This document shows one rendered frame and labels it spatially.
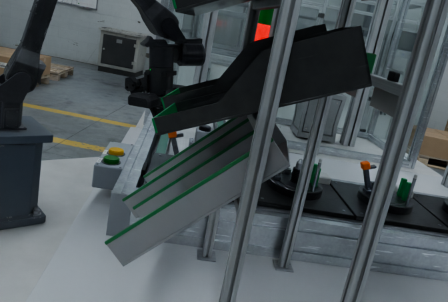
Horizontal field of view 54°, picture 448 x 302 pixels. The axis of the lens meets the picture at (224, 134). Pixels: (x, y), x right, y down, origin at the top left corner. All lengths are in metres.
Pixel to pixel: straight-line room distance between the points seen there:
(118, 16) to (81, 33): 0.86
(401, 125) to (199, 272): 0.52
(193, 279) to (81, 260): 0.22
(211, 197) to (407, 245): 0.63
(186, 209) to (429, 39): 0.37
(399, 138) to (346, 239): 0.51
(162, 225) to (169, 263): 0.32
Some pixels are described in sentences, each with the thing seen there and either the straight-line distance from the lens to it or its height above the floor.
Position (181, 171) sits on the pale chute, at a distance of 0.75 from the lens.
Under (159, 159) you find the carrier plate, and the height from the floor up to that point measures 0.97.
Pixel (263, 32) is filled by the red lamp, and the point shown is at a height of 1.34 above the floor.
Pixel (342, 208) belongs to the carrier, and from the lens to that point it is 1.11.
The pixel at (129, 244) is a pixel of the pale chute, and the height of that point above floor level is 1.02.
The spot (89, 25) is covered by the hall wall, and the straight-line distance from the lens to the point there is 9.62.
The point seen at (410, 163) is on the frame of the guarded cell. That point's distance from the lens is 2.19.
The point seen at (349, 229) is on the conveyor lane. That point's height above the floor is 0.95.
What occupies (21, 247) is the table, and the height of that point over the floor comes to 0.86.
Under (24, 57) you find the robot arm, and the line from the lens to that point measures 0.95.
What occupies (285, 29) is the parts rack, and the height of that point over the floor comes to 1.35.
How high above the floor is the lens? 1.35
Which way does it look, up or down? 14 degrees down
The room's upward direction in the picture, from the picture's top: 11 degrees clockwise
